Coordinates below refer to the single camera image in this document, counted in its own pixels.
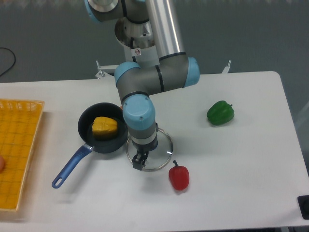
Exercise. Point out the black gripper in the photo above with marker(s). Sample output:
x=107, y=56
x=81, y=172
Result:
x=144, y=140

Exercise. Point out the glass pot lid blue knob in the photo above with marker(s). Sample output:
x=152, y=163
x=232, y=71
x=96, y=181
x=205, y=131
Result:
x=157, y=158

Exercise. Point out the yellow bell pepper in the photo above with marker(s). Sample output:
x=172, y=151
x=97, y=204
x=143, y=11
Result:
x=104, y=128

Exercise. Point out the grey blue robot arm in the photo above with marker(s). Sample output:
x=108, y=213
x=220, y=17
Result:
x=136, y=84

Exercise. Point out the red bell pepper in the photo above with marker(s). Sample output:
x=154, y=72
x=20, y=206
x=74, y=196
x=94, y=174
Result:
x=179, y=177

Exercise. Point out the green bell pepper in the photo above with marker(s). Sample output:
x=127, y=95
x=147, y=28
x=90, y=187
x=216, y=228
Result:
x=220, y=113

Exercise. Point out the yellow woven basket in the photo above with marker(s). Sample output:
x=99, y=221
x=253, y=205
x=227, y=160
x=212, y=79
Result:
x=19, y=123

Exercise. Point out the black device at table corner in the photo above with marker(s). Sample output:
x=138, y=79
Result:
x=303, y=202

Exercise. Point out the dark pot with blue handle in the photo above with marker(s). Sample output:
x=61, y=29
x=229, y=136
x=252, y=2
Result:
x=91, y=144

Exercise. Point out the white table clamp bracket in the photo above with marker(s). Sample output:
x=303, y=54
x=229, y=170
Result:
x=227, y=68

